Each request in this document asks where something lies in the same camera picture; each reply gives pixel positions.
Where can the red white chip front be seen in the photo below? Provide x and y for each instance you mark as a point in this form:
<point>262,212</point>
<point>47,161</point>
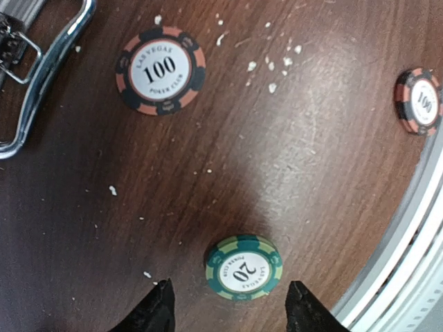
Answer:
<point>418,101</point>

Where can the aluminium front rail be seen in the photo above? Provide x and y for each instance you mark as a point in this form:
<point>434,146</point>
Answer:
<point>402,280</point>

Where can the aluminium poker case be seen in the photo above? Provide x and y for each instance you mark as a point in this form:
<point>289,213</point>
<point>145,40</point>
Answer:
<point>16,18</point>

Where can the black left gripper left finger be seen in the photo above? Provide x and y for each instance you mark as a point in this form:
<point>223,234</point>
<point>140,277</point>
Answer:
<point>155,312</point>

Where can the green chip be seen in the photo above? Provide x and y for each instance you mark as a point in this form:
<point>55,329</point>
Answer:
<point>243,267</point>

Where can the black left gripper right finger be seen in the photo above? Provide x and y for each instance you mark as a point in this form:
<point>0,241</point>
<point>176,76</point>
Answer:
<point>305,313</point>

